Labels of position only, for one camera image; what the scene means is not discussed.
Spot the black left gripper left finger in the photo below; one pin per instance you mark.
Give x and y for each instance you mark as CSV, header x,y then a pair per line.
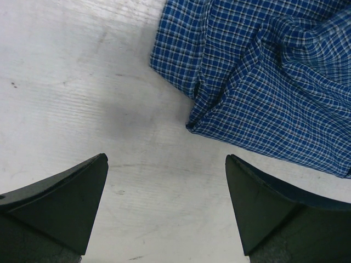
x,y
54,216

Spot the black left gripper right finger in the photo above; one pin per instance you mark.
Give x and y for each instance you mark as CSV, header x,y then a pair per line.
x,y
275,218

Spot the blue checked long sleeve shirt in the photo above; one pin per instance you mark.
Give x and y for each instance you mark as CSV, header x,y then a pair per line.
x,y
272,77

